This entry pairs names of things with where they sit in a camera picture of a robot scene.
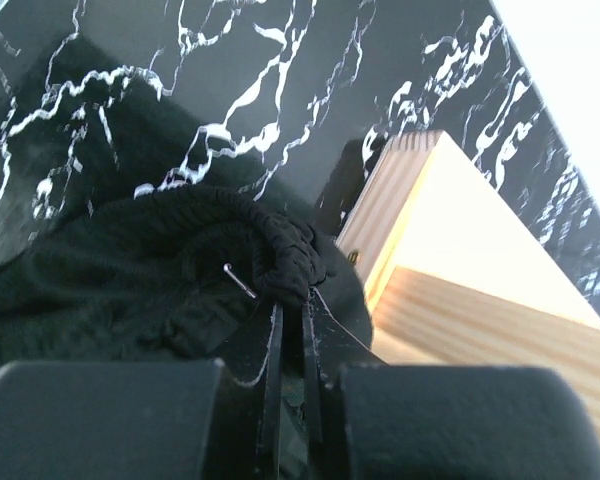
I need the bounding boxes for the black trousers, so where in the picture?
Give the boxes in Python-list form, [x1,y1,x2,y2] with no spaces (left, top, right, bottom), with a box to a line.
[0,184,374,371]

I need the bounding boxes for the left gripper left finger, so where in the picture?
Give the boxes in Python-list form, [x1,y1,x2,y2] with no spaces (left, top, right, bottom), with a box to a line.
[0,302,283,479]

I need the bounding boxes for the wooden clothes rack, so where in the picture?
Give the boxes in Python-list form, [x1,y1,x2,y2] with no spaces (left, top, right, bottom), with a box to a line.
[337,131,600,437]

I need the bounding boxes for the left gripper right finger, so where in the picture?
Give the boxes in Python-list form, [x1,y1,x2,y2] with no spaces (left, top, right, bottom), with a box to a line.
[302,302,600,479]

